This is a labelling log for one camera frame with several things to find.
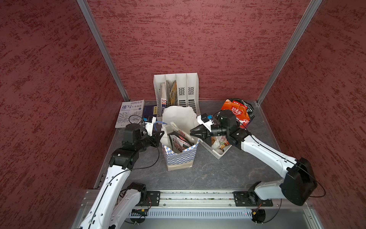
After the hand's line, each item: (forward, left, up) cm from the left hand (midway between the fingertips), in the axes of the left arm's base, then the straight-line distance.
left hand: (162, 135), depth 72 cm
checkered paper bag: (+18, -9, -10) cm, 23 cm away
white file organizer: (+50, -12, -12) cm, 53 cm away
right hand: (0, -15, +2) cm, 15 cm away
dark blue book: (+37, +20, -24) cm, 48 cm away
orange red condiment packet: (+22, -48, -5) cm, 53 cm away
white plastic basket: (0, -29, -17) cm, 33 cm away
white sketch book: (+34, +33, -22) cm, 52 cm away
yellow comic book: (+36, -1, -3) cm, 36 cm away
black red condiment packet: (-1, -8, -6) cm, 10 cm away
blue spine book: (+28, +3, 0) cm, 28 cm away
